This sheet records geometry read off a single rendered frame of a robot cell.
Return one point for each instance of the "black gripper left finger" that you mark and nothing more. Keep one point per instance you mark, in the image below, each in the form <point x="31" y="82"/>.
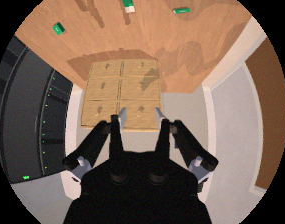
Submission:
<point x="84" y="157"/>

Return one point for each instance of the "light wooden drawer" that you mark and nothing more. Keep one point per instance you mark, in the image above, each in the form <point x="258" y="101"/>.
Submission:
<point x="105" y="110"/>
<point x="109" y="91"/>
<point x="139" y="89"/>
<point x="147" y="68"/>
<point x="145" y="114"/>
<point x="111" y="69"/>

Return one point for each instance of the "small wooden chest of drawers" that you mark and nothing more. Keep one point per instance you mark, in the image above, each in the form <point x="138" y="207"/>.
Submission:
<point x="118" y="101"/>

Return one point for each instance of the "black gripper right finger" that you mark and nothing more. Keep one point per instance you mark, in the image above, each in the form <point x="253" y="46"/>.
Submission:
<point x="198" y="161"/>

